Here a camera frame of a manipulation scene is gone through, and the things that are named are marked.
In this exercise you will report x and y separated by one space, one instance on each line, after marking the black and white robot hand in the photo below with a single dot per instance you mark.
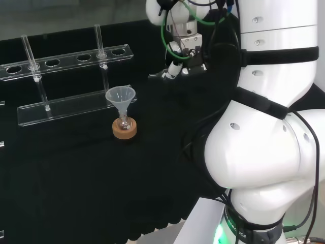
195 61

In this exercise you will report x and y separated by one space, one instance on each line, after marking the translucent plastic funnel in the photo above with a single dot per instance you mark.
121 96

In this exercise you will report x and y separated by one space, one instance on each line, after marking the clear acrylic funnel stand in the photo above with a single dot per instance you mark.
63 111

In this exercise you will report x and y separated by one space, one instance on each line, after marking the small round-bottom glass flask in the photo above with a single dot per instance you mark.
124 124

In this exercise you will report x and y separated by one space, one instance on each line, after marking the black bench cloth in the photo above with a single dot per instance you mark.
76 178

